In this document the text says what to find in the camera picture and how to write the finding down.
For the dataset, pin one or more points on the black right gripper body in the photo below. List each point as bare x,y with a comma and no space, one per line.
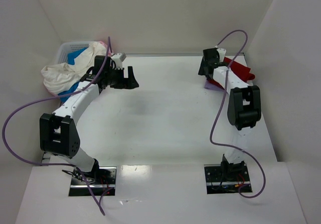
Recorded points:
202,70

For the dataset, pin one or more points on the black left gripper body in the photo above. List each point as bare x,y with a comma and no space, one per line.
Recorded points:
121,77

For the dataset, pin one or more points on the red t shirt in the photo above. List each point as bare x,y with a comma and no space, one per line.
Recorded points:
243,72

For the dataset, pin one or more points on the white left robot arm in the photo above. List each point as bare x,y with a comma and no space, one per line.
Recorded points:
58,132

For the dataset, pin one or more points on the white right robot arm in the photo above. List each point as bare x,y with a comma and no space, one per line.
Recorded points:
244,106

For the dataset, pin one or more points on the folded purple t shirt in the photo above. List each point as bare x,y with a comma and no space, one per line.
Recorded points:
213,85

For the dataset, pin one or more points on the blue t shirt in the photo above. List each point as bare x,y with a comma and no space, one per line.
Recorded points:
74,59

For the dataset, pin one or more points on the cream white t shirt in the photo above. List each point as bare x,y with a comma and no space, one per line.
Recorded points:
71,64

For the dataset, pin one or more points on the white plastic laundry basket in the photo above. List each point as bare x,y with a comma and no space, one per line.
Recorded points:
67,48

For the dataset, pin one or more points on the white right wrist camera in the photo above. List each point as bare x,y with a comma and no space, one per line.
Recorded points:
222,53

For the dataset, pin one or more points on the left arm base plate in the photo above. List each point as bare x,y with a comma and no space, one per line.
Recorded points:
103,183

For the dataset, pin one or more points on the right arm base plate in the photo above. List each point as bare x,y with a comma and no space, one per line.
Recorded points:
221,181

